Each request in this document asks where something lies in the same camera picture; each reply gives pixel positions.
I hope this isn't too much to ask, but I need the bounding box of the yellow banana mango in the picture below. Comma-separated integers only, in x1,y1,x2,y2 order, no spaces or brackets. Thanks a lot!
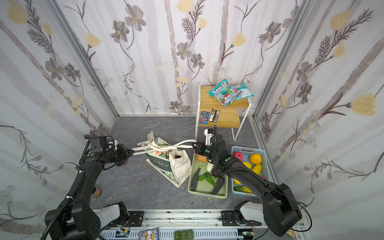
252,164,263,175

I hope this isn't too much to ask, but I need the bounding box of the small wooden block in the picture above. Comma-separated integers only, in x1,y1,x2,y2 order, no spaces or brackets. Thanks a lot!
286,230,296,238

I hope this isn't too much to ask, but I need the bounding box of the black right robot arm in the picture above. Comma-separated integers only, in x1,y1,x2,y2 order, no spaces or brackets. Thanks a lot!
192,128,302,237

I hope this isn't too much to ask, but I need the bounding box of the green button pad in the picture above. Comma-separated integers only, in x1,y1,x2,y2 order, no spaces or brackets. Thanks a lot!
174,230,194,240

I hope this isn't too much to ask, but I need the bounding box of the red pomegranate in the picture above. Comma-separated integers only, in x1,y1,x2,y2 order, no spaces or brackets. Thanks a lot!
233,152,243,161

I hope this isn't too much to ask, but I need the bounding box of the orange bread roll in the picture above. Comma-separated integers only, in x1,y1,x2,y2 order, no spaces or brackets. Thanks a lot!
196,155,208,163

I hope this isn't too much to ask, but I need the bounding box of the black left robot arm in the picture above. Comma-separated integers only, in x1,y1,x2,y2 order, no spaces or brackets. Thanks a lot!
41,135,135,240

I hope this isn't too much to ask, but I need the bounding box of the printed card box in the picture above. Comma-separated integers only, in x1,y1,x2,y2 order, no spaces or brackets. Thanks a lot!
139,228,159,240

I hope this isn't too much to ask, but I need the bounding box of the dark cucumber right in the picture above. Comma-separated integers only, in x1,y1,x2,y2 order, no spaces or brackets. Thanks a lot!
211,176,225,195

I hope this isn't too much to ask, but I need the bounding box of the dark cucumber left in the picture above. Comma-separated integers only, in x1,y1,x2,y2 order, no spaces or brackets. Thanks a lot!
191,166,203,192

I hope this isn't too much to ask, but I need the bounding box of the green plastic basket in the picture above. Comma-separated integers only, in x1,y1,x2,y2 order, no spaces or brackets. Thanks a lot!
188,154,228,199

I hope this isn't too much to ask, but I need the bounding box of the dark cucumber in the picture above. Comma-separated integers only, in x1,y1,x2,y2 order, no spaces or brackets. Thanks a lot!
211,176,225,195
191,166,203,192

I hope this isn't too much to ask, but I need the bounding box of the yellow bell pepper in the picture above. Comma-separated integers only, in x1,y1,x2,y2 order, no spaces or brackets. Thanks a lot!
242,162,252,169

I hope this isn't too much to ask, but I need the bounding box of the brown chocolate bar pack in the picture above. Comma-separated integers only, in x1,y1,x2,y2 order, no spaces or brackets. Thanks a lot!
209,109,220,123

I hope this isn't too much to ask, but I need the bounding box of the mangosteen dark brown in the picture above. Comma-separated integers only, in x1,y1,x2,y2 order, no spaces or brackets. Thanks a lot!
212,170,220,178

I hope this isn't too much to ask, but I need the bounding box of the blue plastic basket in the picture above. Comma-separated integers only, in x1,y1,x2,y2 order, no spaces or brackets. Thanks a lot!
231,146,270,197

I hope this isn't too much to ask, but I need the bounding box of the cream canvas grocery bag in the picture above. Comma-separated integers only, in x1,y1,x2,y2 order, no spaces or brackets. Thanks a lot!
133,132,197,188

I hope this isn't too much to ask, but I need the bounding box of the white radish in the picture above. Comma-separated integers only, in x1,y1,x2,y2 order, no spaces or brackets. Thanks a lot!
206,162,214,173

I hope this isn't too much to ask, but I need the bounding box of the green orange mango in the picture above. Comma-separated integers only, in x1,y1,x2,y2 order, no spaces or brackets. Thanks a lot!
234,186,253,194

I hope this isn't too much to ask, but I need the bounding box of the green leafy vegetable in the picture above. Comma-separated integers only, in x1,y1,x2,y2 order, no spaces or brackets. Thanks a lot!
198,172,216,187

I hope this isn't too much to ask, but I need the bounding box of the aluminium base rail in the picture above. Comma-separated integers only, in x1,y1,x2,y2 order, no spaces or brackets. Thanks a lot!
98,208,310,240

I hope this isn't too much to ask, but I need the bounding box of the light teal snack bag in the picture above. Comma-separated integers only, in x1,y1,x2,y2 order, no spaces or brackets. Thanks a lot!
235,83,254,100

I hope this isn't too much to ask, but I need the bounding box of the yellow lemon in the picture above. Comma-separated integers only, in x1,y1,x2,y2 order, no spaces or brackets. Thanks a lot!
249,154,263,165

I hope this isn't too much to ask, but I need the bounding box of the white wooden two-tier shelf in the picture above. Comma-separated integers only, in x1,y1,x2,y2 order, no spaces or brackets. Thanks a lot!
195,84,252,141

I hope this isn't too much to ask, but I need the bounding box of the blue candy bag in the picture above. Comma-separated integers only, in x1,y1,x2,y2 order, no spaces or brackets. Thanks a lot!
199,111,210,125

